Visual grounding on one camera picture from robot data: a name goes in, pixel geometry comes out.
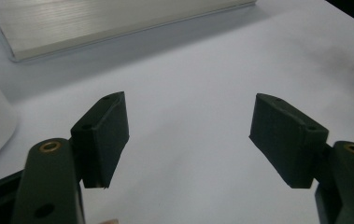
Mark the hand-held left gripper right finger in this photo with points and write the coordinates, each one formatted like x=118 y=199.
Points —
x=290 y=140

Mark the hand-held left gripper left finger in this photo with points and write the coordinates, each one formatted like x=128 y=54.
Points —
x=100 y=140

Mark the pale flat board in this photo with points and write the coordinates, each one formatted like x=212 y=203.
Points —
x=103 y=21

